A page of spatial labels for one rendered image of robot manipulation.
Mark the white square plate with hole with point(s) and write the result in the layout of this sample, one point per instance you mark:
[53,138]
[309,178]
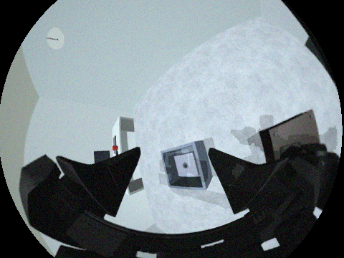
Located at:
[187,165]

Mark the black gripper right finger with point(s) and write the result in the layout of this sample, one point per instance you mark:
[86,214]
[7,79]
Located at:
[242,180]

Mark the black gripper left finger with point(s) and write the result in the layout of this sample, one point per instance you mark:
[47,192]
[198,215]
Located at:
[105,181]

